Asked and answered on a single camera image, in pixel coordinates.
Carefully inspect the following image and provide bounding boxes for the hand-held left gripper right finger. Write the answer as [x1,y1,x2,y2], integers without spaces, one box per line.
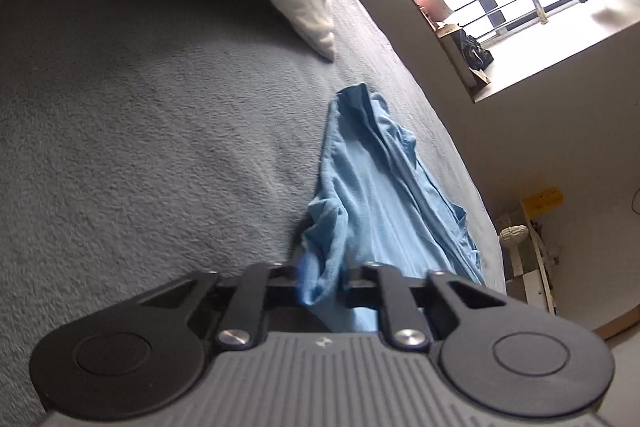
[341,261,507,351]

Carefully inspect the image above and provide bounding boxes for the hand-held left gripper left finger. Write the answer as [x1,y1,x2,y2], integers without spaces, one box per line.
[141,256,312,351]

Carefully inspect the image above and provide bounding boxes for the light blue t-shirt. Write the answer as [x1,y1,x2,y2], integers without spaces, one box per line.
[297,83,487,334]

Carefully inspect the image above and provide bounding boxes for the white pineapple-shaped ornament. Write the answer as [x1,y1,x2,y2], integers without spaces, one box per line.
[499,224,530,249]

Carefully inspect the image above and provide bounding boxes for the white desk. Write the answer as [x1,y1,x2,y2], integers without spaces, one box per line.
[502,207,563,315]

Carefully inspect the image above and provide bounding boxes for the yellow box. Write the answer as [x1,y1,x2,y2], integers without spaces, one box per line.
[520,187,564,220]

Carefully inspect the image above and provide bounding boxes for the grey bed blanket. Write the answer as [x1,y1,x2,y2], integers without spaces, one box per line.
[0,0,508,427]

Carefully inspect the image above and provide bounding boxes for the cardboard box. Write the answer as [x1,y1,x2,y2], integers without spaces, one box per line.
[435,23,493,88]

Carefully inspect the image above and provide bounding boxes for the black shoes in box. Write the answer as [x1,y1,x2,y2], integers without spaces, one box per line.
[457,34,495,70]

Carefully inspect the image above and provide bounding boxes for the pink pot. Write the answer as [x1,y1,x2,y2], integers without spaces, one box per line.
[415,0,453,24]

